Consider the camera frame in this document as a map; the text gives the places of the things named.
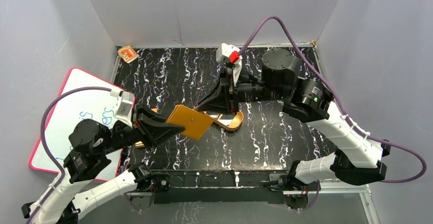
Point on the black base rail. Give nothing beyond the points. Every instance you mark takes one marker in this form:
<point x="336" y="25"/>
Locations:
<point x="225" y="186"/>

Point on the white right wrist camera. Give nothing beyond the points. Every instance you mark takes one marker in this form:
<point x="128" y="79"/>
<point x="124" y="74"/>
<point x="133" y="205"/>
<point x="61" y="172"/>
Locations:
<point x="230" y="55"/>

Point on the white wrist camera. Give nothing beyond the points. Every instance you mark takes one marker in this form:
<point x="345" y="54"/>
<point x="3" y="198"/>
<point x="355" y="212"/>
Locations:
<point x="230" y="55"/>
<point x="123" y="106"/>

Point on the pink framed whiteboard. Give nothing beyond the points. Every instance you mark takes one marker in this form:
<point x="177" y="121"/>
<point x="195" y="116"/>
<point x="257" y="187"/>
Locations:
<point x="67" y="113"/>

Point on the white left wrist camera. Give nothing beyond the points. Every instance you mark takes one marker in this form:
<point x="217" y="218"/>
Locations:
<point x="123" y="106"/>

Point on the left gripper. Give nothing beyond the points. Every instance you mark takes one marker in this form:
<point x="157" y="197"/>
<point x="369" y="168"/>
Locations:
<point x="137" y="123"/>

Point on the tan oval tray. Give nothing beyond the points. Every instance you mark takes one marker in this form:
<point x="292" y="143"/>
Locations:
<point x="229" y="122"/>

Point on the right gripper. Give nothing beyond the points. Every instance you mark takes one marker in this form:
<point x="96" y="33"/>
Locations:
<point x="221" y="100"/>

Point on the orange leather card holder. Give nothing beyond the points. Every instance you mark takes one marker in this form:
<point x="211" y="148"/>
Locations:
<point x="194" y="122"/>

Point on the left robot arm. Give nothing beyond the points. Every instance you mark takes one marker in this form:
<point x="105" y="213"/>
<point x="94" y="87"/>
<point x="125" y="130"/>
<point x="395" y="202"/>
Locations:
<point x="65" y="200"/>

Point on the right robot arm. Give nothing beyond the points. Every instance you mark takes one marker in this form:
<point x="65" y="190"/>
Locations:
<point x="356" y="160"/>

